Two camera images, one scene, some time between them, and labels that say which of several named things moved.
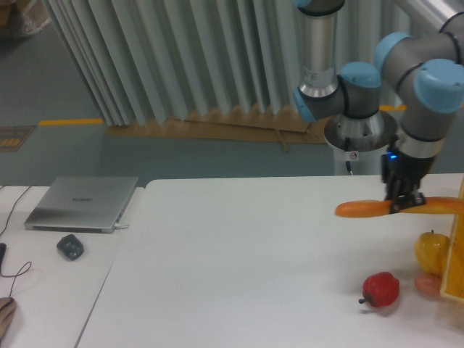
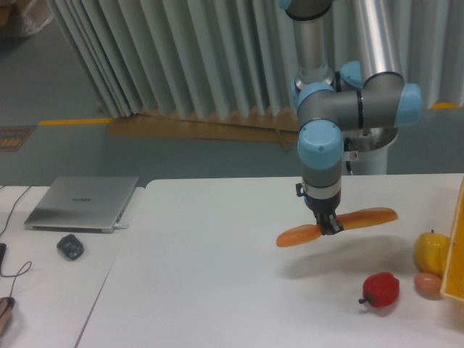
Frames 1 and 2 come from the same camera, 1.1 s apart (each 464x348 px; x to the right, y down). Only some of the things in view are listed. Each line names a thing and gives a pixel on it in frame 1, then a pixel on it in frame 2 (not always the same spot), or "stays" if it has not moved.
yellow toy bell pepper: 431,251 stays
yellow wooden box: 452,283 stays
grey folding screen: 146,60 stays
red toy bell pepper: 380,289 stays
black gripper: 404,172 -> 324,211
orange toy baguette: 365,208 -> 348,220
